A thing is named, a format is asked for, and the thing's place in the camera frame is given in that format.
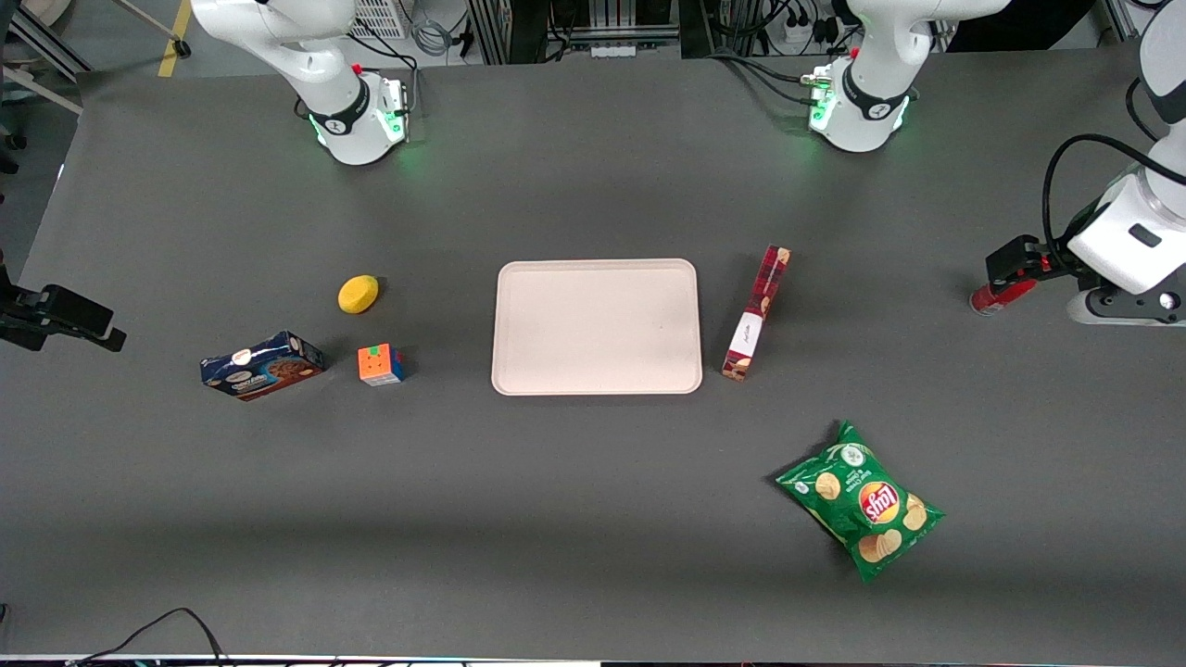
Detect green chips bag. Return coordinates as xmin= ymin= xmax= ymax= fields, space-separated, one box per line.
xmin=776 ymin=420 xmax=946 ymax=585

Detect aluminium frame rack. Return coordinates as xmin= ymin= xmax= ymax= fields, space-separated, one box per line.
xmin=466 ymin=0 xmax=684 ymax=65

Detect black base cables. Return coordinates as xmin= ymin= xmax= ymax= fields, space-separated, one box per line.
xmin=707 ymin=50 xmax=827 ymax=107

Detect red bottle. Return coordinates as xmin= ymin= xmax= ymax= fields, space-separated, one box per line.
xmin=969 ymin=255 xmax=1054 ymax=318

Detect black looped cable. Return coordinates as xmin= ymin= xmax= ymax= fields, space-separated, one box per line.
xmin=67 ymin=607 xmax=230 ymax=667

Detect colourful puzzle cube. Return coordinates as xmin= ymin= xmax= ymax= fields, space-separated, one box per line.
xmin=357 ymin=343 xmax=407 ymax=387

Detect black camera on mount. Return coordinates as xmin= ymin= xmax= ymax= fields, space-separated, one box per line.
xmin=0 ymin=282 xmax=128 ymax=354

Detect red cookie box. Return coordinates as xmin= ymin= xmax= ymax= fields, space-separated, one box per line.
xmin=722 ymin=245 xmax=791 ymax=383

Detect blue chocolate cookie box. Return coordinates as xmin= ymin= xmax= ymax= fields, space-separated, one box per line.
xmin=199 ymin=331 xmax=326 ymax=402

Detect beige plastic tray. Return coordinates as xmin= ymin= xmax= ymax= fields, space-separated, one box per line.
xmin=491 ymin=258 xmax=703 ymax=396

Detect grey coiled cable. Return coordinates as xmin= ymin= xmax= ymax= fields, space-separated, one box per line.
xmin=411 ymin=17 xmax=457 ymax=58

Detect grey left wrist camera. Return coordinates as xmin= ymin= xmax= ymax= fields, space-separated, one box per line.
xmin=1066 ymin=285 xmax=1186 ymax=327

